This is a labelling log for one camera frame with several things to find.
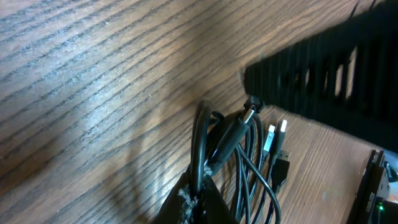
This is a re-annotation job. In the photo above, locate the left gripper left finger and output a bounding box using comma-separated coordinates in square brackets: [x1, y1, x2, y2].
[152, 172, 198, 224]

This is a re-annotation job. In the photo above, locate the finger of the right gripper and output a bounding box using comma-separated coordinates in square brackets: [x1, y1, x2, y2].
[244, 1, 397, 151]

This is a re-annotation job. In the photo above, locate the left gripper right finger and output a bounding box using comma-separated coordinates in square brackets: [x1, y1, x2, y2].
[198, 166, 237, 224]

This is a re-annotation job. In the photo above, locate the black cable with barrel plug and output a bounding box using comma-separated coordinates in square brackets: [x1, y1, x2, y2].
[189, 96, 282, 224]

